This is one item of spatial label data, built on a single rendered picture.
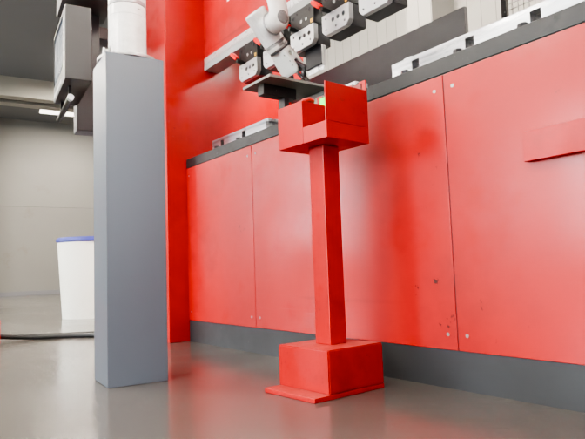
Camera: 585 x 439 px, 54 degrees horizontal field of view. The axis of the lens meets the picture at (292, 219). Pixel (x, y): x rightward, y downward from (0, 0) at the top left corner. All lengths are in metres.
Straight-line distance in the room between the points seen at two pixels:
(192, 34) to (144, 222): 1.48
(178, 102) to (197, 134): 0.18
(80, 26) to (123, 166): 1.33
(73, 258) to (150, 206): 2.93
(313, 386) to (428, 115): 0.78
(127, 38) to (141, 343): 0.95
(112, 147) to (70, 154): 10.86
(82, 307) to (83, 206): 7.93
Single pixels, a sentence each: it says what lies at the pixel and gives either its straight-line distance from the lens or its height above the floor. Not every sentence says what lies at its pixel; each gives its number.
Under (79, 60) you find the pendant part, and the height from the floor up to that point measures 1.33.
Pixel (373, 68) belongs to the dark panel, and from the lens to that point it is 2.80.
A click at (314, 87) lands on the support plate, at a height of 0.99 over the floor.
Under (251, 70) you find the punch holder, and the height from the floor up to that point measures 1.20.
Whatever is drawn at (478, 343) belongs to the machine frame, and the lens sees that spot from 1.53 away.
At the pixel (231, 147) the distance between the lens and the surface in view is 2.48.
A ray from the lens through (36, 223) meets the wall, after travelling 12.37.
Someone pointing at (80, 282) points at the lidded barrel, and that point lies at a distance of 4.70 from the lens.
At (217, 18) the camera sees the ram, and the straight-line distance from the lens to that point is 3.00.
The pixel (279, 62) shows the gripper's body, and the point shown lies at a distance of 2.23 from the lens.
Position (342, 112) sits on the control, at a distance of 1.55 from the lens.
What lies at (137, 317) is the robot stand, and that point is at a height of 0.20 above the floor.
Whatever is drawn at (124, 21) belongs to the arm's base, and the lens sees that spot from 1.98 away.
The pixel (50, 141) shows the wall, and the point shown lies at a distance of 12.66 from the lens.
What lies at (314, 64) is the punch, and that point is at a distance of 2.30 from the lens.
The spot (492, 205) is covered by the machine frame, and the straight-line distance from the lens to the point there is 1.48.
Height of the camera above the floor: 0.32
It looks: 5 degrees up
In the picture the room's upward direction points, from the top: 2 degrees counter-clockwise
